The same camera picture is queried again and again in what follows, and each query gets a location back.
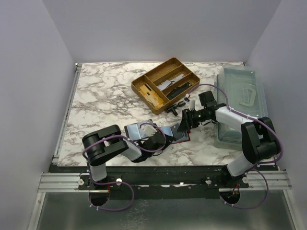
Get red leather card holder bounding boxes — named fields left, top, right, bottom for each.
left=161, top=123, right=190, bottom=144

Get black leather card holder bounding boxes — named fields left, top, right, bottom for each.
left=124, top=119, right=153, bottom=141

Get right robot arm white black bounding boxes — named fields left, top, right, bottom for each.
left=178, top=91, right=281, bottom=181

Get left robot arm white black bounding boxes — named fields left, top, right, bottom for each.
left=82, top=122, right=175, bottom=183

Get black cards in tray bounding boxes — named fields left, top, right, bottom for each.
left=166, top=82, right=191, bottom=100

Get yellow cards in tray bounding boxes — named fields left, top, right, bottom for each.
left=140, top=84, right=164, bottom=109

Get grey cards in tray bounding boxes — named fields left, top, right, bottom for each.
left=171, top=74, right=185, bottom=84

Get black T-shaped pipe fitting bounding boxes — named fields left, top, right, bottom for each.
left=165, top=100, right=186, bottom=116

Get brown woven organizer tray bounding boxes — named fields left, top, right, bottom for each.
left=131, top=57, right=200, bottom=115

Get clear plastic storage box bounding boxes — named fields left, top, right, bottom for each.
left=214, top=64, right=268, bottom=150

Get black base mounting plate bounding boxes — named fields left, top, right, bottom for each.
left=78, top=166, right=248, bottom=200

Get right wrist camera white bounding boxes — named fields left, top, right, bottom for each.
left=184, top=94, right=196, bottom=110

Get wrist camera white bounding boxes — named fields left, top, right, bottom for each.
left=184, top=94, right=196, bottom=110
left=143, top=125, right=157, bottom=137

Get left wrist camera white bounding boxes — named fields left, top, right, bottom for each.
left=143, top=125, right=157, bottom=137

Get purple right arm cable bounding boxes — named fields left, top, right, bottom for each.
left=186, top=83, right=285, bottom=209

